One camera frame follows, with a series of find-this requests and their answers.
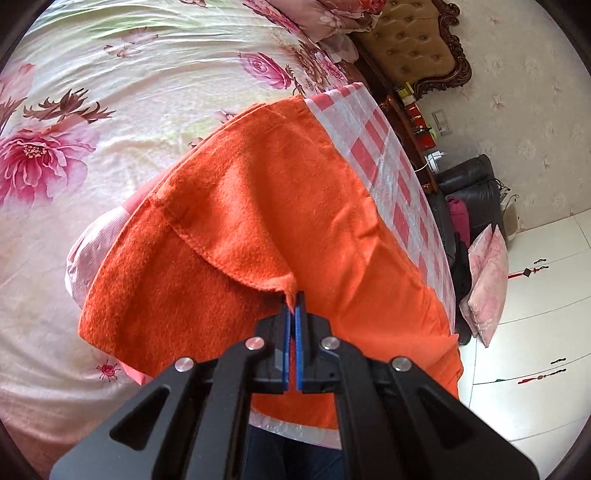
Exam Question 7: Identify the orange fleece pants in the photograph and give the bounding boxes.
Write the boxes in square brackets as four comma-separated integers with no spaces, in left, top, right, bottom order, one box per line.
[77,95,465,431]

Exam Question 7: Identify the pink cushion on armchair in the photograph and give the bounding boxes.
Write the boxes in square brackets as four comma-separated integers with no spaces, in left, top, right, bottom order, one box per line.
[460,224,509,348]

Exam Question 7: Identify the black leather armchair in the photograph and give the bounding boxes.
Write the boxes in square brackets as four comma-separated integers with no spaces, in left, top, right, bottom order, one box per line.
[428,155,506,345]

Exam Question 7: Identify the dark wooden nightstand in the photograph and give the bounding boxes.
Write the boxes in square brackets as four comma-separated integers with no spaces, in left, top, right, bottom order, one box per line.
[342,58,439,194]

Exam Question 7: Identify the floral pink bed sheet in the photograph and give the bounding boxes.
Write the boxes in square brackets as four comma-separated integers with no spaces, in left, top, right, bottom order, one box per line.
[1,1,348,476]

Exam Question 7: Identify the tufted tan carved headboard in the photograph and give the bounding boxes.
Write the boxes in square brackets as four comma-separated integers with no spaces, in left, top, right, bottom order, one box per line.
[351,0,472,99]

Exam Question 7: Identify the floral pink folded quilt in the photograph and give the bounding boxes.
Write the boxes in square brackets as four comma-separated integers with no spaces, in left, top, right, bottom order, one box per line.
[242,0,387,63]

